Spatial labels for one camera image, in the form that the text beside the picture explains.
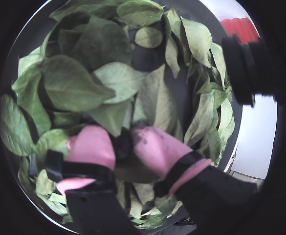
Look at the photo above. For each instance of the dried green leaf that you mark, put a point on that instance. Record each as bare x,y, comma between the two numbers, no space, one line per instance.
140,12
201,117
13,124
69,83
51,140
103,41
148,36
196,39
123,78
157,102

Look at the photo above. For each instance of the grey bowl with white rim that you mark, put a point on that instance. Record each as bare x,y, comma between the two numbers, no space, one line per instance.
179,83

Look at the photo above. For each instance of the pink padded gripper finger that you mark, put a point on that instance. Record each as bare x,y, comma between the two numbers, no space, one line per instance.
91,149
157,151

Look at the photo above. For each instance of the red plastic container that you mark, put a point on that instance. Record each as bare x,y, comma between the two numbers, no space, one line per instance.
238,28

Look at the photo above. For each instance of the black camera lens module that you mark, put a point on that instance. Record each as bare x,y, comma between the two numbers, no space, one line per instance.
245,71

